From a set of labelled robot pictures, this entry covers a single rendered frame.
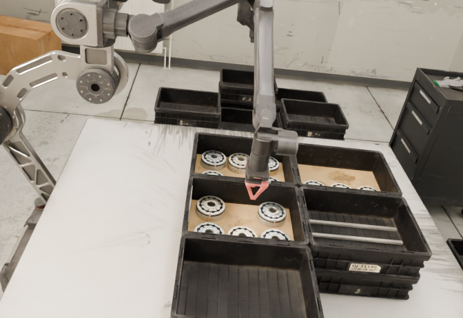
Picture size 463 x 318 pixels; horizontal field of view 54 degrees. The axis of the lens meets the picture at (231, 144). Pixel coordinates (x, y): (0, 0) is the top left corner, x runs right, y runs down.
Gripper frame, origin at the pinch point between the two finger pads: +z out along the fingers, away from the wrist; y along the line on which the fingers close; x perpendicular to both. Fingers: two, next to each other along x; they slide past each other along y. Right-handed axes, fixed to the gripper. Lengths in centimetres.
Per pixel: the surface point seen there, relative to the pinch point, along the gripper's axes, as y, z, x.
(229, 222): 10.6, 23.0, 4.5
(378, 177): 45, 19, -58
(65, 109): 217, 102, 132
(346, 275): -6.4, 25.1, -34.6
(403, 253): -6, 13, -50
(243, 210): 18.0, 22.7, -0.6
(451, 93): 140, 15, -128
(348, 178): 45, 22, -45
